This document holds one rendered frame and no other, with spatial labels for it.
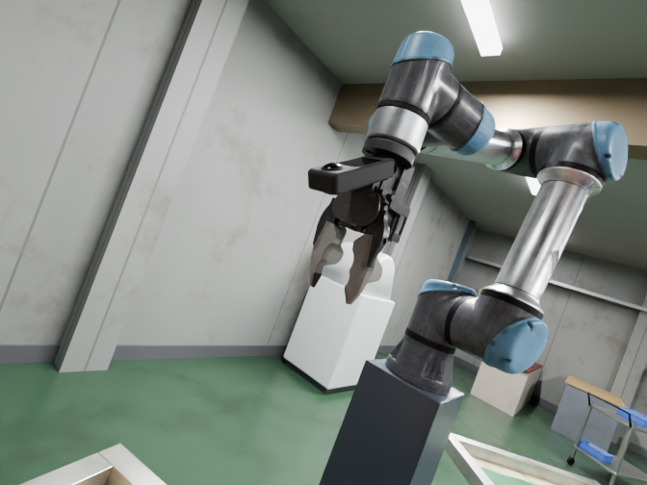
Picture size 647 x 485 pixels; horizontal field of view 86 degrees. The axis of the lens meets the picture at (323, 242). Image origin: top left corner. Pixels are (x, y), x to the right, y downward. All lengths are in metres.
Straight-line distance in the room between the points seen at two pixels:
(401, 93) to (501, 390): 6.23
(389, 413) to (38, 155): 2.42
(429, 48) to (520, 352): 0.53
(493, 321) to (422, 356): 0.17
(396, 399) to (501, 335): 0.26
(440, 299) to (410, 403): 0.22
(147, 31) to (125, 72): 0.31
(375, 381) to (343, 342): 2.85
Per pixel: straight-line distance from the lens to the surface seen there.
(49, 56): 2.73
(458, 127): 0.56
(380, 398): 0.83
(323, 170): 0.40
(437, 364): 0.83
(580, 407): 7.02
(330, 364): 3.77
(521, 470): 1.47
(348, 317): 3.65
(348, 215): 0.46
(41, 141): 2.71
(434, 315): 0.80
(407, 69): 0.51
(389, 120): 0.48
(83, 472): 0.68
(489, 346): 0.73
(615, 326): 8.62
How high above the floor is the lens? 1.41
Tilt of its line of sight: 1 degrees up
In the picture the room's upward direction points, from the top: 21 degrees clockwise
